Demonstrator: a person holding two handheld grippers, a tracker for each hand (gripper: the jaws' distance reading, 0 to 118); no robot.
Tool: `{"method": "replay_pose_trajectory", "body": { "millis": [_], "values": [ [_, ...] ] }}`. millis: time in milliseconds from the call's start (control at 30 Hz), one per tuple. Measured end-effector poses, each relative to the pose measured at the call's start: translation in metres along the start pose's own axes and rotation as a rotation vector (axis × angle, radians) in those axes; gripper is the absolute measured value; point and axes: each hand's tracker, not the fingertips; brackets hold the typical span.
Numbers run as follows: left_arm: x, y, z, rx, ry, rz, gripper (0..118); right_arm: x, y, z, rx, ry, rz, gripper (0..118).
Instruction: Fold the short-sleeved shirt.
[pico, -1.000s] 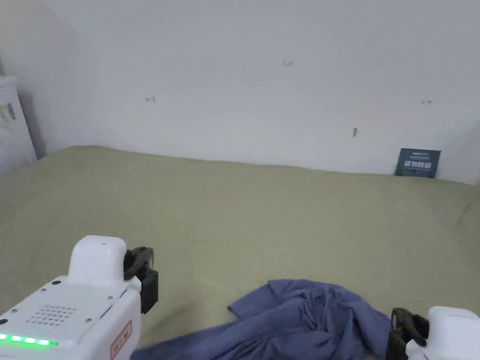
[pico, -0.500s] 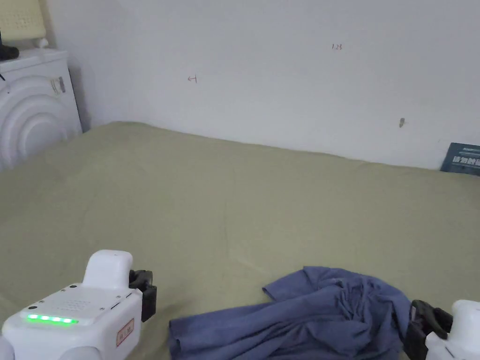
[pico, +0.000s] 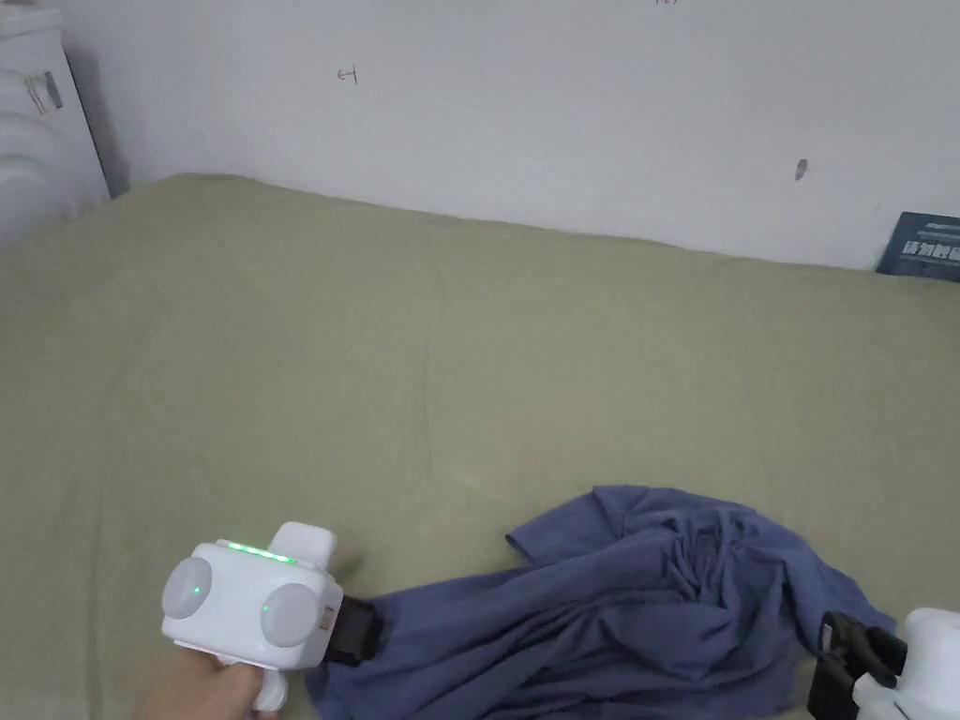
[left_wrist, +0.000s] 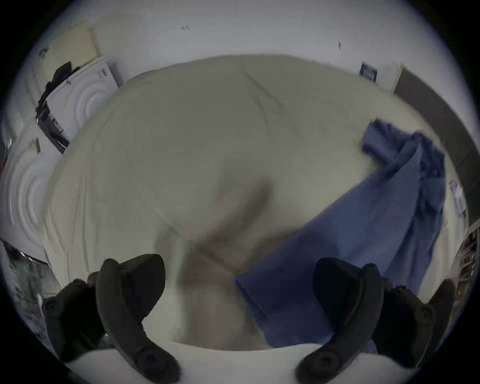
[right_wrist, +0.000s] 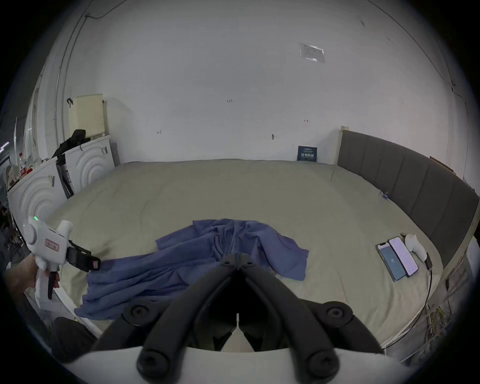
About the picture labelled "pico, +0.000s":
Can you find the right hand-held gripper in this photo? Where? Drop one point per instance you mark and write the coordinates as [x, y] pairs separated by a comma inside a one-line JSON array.
[[930, 667]]

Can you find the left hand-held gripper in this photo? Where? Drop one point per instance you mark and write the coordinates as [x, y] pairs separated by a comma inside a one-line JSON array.
[[240, 600]]

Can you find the dark blue shirt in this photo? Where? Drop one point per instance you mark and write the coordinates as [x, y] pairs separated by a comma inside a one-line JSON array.
[[600, 637]]

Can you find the person's left hand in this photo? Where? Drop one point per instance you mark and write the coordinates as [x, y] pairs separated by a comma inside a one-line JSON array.
[[214, 694]]

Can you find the bed with pale green sheet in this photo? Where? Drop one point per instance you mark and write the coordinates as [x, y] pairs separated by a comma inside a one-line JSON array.
[[375, 360]]

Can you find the dark blue sign card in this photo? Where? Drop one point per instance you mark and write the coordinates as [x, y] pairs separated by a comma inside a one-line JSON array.
[[922, 247]]

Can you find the white washing machine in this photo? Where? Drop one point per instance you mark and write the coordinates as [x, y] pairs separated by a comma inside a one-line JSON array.
[[34, 157]]

